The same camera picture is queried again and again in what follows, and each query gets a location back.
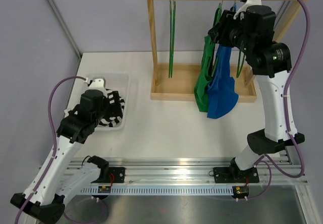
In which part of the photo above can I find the white slotted cable duct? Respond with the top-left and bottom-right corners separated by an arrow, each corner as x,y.
79,186 -> 233,196

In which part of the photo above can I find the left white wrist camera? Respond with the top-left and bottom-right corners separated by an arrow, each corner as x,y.
86,77 -> 107,96

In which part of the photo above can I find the empty green hanger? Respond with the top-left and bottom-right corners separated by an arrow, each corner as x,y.
169,2 -> 174,78
169,0 -> 177,79

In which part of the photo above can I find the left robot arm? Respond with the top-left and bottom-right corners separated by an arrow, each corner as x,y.
10,89 -> 109,223

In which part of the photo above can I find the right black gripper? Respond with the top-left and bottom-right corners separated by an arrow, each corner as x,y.
208,10 -> 254,55

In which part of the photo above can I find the striped black white tank top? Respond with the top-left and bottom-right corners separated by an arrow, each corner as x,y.
98,89 -> 125,128

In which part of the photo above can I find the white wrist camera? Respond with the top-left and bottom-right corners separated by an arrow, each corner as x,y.
86,77 -> 107,96
233,0 -> 262,20

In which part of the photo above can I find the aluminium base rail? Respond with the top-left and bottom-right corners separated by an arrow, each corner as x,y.
34,143 -> 310,184

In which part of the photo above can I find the blue tank top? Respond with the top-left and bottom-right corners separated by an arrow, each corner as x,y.
206,3 -> 240,120

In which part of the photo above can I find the white plastic basket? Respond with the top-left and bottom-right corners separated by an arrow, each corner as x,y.
64,72 -> 131,132

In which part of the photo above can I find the purple cable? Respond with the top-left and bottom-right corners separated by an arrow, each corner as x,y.
14,76 -> 108,224
252,0 -> 310,199

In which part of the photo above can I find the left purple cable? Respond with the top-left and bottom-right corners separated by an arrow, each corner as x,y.
14,76 -> 108,224

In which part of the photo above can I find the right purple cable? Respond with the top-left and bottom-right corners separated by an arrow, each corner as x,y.
252,0 -> 310,199

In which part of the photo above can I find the empty green hanger front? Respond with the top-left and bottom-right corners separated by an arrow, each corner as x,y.
169,0 -> 177,79

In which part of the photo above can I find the empty green hanger back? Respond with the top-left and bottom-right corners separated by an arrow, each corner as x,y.
169,2 -> 174,78

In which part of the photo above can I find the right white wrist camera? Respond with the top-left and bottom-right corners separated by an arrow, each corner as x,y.
233,0 -> 262,20

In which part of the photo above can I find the green tank top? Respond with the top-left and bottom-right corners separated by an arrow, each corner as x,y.
194,35 -> 216,113

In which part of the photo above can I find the wooden clothes rack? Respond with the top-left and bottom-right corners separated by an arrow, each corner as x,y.
147,0 -> 301,101

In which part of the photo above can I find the green hanger of striped top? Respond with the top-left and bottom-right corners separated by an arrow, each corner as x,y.
236,0 -> 264,78

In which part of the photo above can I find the green hanger of blue top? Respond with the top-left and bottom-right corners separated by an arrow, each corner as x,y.
214,0 -> 240,68

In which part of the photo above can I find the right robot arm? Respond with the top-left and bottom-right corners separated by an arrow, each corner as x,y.
208,5 -> 305,183

